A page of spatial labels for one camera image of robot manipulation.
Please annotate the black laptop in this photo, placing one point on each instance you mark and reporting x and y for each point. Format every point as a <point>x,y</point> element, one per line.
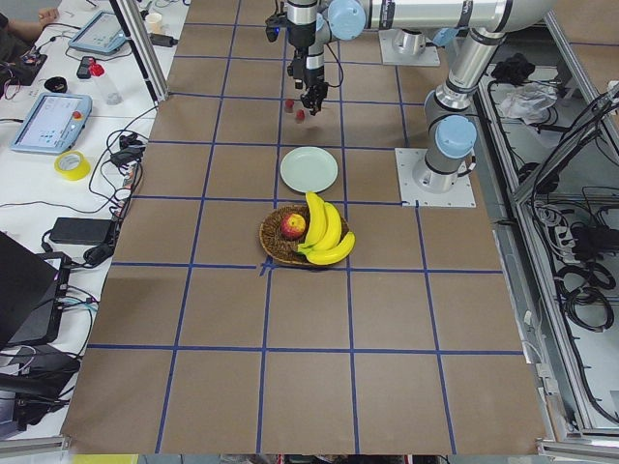
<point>32,286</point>

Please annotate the yellow banana bunch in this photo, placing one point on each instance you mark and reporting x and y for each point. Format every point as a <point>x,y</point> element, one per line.
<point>324,245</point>

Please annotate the black phone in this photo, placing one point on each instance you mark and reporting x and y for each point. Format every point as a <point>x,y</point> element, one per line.
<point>83,70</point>

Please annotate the blue teach pendant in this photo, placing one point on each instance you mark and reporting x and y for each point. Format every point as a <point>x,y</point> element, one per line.
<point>53,124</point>
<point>102,34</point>

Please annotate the yellow tape roll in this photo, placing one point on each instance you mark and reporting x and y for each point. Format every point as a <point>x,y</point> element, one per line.
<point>72,165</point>

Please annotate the red capped clear bottle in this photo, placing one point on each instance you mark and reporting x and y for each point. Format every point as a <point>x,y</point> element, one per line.
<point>104,83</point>

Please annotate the white paper cup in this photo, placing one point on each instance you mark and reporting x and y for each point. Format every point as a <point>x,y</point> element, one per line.
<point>153,22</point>

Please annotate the blue teach pendant far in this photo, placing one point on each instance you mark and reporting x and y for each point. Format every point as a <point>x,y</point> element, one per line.
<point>102,34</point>

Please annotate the red apple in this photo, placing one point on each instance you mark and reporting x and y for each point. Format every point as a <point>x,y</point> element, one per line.
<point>293,226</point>

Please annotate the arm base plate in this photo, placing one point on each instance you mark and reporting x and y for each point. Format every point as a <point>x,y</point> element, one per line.
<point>419,186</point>
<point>407,48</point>

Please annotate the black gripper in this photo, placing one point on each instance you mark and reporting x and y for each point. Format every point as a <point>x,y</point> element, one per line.
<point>314,78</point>
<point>301,36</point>

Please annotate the black power adapter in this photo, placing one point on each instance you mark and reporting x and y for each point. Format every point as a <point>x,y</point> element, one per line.
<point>80,231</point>

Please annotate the blue teach pendant near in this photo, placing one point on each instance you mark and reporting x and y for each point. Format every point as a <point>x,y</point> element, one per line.
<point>53,124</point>

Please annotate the brown wicker basket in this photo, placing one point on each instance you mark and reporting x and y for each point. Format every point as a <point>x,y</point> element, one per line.
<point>276,245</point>

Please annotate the light green plate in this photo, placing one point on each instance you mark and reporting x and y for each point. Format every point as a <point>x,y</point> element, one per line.
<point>308,168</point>

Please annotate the aluminium frame post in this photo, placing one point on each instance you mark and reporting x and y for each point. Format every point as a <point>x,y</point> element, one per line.
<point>132,25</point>

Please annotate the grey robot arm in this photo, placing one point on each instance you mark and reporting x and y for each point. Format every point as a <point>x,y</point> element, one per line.
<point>486,24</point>
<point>346,26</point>

